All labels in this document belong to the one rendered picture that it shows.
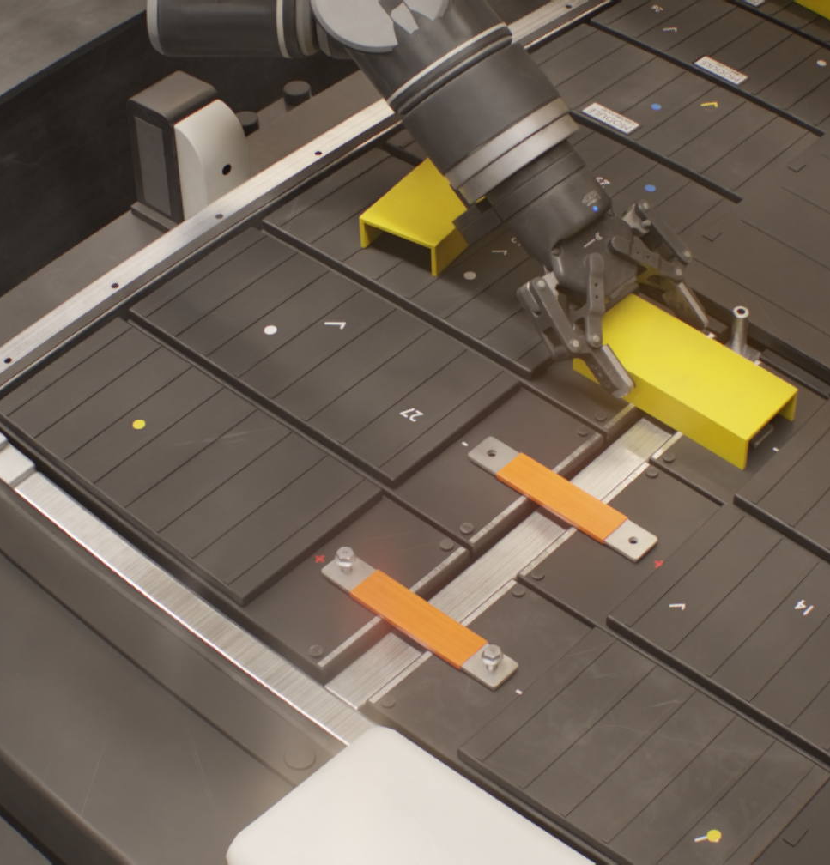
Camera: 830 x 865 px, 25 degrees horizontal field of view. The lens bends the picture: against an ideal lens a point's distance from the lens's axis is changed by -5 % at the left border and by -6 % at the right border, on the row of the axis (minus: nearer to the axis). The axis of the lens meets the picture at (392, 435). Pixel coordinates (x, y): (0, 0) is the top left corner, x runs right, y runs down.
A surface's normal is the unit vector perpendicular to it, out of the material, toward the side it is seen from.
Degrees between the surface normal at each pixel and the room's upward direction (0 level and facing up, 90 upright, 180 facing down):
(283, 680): 0
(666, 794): 0
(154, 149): 90
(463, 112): 63
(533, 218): 70
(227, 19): 81
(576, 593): 0
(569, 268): 40
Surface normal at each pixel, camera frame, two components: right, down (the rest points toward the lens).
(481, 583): -0.04, -0.72
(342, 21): -0.21, 0.23
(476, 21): 0.48, -0.30
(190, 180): -0.68, 0.53
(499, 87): 0.18, -0.07
